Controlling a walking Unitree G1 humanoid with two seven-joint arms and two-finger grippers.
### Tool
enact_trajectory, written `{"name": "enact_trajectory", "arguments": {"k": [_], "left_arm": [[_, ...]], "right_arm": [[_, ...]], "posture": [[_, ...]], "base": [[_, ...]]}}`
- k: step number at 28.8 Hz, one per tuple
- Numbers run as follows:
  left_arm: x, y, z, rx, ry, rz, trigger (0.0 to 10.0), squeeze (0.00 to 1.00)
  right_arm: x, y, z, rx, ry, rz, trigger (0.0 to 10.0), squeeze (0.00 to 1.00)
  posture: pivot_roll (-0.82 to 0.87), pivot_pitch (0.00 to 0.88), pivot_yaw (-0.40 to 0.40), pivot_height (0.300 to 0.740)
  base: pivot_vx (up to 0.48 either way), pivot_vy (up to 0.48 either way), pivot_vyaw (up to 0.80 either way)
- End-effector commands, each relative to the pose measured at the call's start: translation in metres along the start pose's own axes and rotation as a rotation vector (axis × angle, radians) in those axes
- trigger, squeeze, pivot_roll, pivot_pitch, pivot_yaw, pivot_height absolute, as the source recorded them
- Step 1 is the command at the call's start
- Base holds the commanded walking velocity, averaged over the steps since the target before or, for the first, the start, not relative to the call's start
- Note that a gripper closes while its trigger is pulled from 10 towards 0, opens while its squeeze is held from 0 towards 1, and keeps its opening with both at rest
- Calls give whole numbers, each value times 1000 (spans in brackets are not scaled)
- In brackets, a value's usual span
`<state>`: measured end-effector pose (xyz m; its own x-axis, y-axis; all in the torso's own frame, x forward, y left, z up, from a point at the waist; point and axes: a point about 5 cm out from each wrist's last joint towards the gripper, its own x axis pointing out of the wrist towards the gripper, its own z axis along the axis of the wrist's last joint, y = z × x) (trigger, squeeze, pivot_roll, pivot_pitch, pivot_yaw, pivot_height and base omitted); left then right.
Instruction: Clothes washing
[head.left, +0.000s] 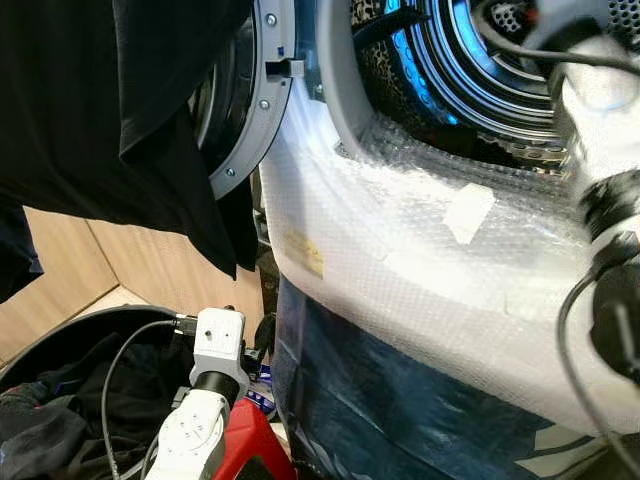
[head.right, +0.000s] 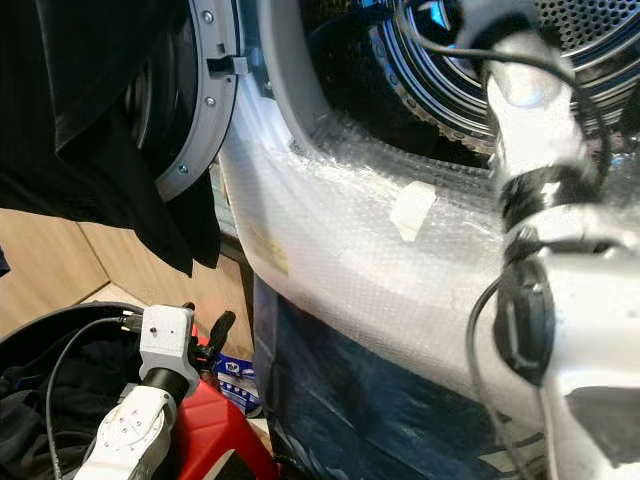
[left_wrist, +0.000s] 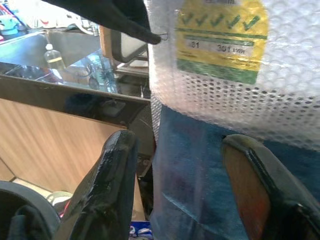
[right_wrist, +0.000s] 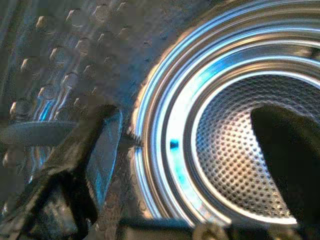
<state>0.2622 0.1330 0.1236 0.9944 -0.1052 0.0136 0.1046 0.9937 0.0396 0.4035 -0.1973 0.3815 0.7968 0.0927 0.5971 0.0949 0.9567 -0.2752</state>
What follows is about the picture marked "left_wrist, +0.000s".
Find washing machine body blue film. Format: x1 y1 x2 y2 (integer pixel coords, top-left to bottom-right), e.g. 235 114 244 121
149 104 320 240

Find light wooden cabinet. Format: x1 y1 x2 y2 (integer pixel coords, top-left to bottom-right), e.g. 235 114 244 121
0 74 152 222

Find clear bubble wrap sheet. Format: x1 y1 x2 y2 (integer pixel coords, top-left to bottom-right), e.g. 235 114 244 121
143 0 320 151

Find clear plastic bottle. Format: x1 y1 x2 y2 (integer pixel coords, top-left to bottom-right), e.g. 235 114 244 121
44 43 67 71

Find black round laundry basket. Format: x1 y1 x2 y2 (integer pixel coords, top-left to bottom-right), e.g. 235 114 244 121
0 180 62 240

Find yellow green energy label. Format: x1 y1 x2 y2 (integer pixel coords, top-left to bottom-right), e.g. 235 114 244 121
175 0 269 85

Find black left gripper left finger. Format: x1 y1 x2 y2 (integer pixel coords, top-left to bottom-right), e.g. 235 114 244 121
53 129 139 240

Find black garment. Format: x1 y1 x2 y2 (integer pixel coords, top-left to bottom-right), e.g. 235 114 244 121
41 0 162 46

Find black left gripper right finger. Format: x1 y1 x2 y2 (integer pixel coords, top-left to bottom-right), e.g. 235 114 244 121
221 133 320 240

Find blue white packet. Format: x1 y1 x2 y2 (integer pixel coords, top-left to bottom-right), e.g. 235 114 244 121
128 220 152 239

